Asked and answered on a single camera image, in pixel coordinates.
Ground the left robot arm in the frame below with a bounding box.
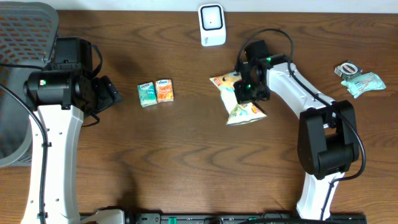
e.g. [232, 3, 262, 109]
[22, 37, 129, 223]

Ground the dark grey plastic basket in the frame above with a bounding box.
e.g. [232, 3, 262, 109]
[1, 1, 59, 167]

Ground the mint green wipes pack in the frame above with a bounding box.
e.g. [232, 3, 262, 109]
[341, 72, 386, 98]

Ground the cream snack bag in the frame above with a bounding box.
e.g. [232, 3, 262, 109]
[210, 72, 267, 126]

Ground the teal tissue box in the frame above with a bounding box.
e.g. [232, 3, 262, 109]
[137, 82, 157, 108]

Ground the white barcode scanner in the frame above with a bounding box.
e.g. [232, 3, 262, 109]
[198, 3, 226, 47]

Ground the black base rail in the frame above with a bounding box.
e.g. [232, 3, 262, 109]
[79, 205, 368, 224]

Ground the orange small packet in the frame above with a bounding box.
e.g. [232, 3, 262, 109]
[155, 79, 174, 103]

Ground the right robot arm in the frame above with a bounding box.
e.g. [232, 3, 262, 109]
[233, 40, 360, 221]

